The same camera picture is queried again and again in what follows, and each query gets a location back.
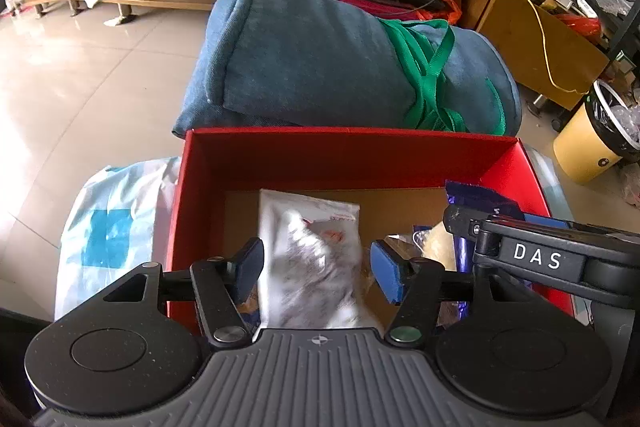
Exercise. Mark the white packet with orange picture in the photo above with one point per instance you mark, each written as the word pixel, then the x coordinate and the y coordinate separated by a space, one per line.
pixel 310 257

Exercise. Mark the yellow trash bin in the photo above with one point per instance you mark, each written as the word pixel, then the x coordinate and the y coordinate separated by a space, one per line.
pixel 580 142

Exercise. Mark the rolled blue blanket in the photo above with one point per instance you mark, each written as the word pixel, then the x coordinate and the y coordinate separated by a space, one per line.
pixel 310 57

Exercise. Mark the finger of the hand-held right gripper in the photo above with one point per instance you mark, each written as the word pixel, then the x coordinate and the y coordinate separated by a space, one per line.
pixel 460 219
pixel 550 225

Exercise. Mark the red plastic bag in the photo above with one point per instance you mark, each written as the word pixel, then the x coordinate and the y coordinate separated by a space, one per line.
pixel 582 24

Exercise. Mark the clear packet of yellow crisps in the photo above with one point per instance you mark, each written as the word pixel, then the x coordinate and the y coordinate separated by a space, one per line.
pixel 437 242

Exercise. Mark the dark purple wafer packet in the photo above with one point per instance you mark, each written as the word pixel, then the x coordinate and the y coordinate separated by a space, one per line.
pixel 480 197

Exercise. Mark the red cardboard box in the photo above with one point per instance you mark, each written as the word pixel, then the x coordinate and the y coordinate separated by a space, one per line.
pixel 350 157

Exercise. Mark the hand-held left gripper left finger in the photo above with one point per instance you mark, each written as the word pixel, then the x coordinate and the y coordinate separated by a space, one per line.
pixel 250 264

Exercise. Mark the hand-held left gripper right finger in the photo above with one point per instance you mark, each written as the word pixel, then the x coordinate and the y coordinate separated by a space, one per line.
pixel 387 272

